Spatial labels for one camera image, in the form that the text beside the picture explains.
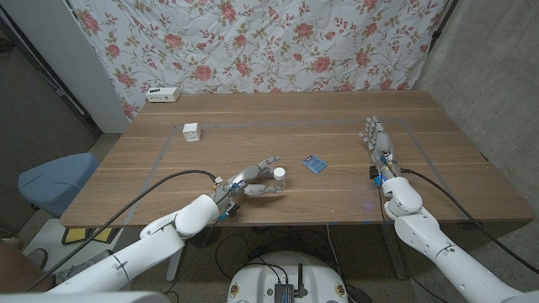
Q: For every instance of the grey table leg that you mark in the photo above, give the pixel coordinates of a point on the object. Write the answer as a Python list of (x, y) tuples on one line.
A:
[(393, 252)]

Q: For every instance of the yellow and black floor marker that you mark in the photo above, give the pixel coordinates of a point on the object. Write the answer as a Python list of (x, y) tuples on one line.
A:
[(76, 235)]

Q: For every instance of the white power strip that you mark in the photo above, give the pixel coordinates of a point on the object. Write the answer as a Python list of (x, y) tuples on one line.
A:
[(162, 94)]

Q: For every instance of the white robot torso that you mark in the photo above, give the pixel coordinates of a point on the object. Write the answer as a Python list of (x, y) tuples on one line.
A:
[(84, 298)]

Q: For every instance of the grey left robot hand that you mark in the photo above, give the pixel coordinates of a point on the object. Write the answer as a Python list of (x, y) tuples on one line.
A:
[(246, 173)]

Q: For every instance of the black backdrop pole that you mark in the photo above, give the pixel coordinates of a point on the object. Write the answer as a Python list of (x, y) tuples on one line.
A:
[(440, 25)]

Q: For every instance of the black module with antenna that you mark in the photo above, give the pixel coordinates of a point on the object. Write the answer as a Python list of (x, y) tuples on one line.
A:
[(284, 292)]

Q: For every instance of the clear plastic medicine bottle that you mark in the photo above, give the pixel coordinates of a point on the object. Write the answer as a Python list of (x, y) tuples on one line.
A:
[(281, 184)]

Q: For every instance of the blue sugar packet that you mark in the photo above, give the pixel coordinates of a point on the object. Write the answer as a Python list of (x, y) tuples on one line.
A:
[(314, 164)]

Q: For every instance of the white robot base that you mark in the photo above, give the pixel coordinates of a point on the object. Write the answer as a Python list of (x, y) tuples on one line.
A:
[(261, 278)]

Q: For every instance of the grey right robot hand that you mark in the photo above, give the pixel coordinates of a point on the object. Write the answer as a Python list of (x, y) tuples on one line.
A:
[(382, 143)]

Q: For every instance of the white table leg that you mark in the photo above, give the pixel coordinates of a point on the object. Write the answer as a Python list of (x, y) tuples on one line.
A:
[(173, 269)]

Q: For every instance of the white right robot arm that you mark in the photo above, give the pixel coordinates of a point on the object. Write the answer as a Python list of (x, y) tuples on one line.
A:
[(421, 235)]

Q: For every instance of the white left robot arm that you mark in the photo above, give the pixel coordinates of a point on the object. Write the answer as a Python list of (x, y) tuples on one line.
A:
[(139, 252)]

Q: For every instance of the blue padded stool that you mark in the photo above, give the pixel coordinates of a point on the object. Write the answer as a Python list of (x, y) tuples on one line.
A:
[(54, 181)]

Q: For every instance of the floral backdrop cloth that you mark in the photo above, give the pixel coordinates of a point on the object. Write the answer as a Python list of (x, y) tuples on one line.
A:
[(252, 42)]

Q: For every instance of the tall white panel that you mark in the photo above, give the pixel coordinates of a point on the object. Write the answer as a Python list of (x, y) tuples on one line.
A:
[(71, 54)]

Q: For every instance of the white cube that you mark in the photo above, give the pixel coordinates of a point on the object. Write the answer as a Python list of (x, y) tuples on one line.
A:
[(191, 132)]

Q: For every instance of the white floor plate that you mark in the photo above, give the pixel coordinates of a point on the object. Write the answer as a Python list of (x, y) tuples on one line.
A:
[(42, 235)]

